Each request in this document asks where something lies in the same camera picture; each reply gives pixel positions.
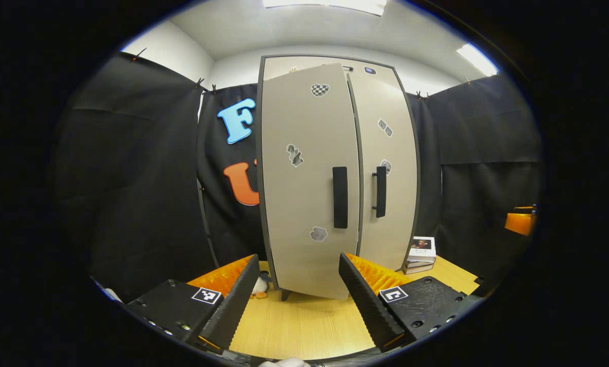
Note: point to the ceiling light panel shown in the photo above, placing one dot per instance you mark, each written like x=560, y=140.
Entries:
x=330, y=5
x=478, y=60

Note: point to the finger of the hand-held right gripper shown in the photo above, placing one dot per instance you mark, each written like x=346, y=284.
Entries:
x=518, y=223

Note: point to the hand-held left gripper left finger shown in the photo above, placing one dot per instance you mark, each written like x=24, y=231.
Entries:
x=235, y=306

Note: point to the white cloth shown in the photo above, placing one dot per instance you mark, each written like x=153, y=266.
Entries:
x=284, y=363

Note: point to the black backdrop cloth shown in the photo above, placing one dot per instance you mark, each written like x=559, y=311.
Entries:
x=141, y=178

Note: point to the white shoe cabinet door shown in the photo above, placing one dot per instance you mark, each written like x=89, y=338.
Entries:
x=304, y=204
x=396, y=219

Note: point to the white grey shoe cabinet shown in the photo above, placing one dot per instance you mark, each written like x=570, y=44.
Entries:
x=304, y=62

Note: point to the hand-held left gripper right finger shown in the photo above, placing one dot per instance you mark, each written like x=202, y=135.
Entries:
x=365, y=306

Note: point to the small plush toy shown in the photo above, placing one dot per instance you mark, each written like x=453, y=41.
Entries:
x=259, y=289

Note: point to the white cover book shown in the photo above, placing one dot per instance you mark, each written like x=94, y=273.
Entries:
x=422, y=250

